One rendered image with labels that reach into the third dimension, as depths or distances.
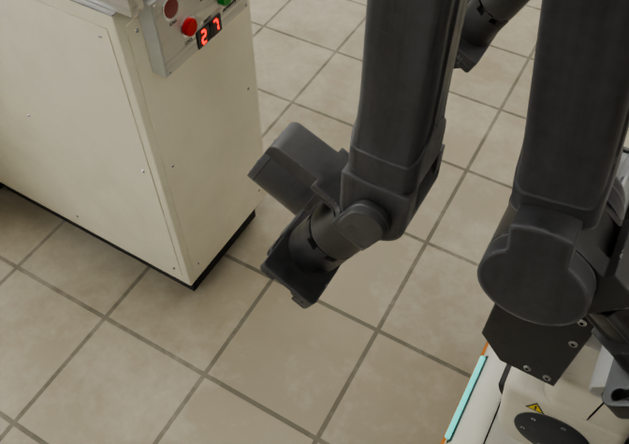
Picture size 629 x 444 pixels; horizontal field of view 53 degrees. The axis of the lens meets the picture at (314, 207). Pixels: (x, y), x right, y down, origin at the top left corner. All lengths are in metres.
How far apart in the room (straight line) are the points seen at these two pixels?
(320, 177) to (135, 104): 0.63
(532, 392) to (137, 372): 0.95
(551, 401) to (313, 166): 0.51
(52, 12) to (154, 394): 0.85
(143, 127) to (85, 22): 0.20
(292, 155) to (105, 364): 1.13
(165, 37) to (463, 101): 1.27
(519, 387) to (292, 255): 0.41
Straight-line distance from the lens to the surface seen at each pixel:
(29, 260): 1.82
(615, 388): 0.53
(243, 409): 1.48
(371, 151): 0.45
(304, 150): 0.53
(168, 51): 1.07
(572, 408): 0.90
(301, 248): 0.60
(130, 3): 0.97
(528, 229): 0.41
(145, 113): 1.13
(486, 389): 1.24
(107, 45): 1.05
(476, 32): 0.90
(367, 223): 0.48
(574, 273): 0.43
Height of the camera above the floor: 1.38
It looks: 52 degrees down
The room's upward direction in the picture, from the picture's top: straight up
